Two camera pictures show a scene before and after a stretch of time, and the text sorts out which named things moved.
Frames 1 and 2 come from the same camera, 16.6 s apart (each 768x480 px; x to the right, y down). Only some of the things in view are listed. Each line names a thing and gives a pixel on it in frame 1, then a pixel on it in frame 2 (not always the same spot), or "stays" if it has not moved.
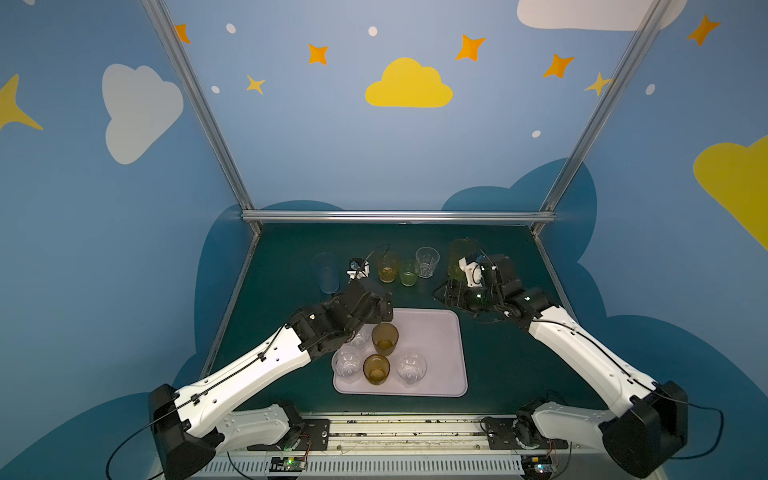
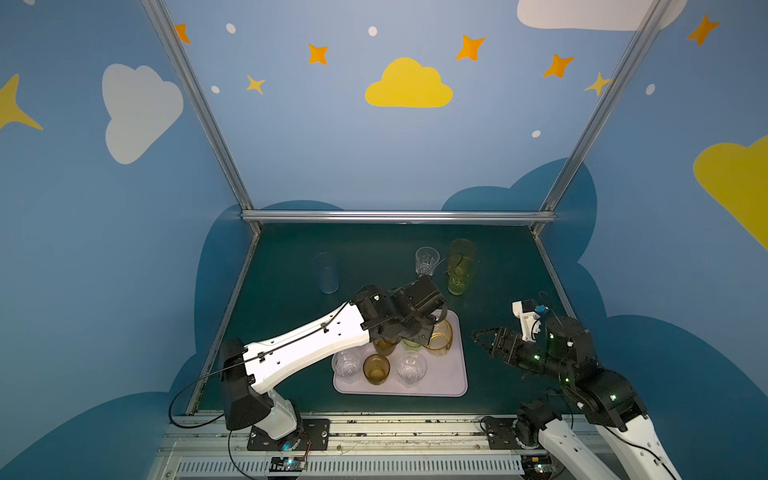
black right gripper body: (459, 292) to (507, 347)
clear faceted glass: (346, 363) stays
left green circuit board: (287, 464) stays
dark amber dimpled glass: (385, 338) stays
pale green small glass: (408, 272) to (411, 346)
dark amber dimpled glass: (376, 368) stays
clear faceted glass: (410, 369) stays
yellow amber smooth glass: (388, 265) to (441, 338)
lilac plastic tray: (421, 352) stays
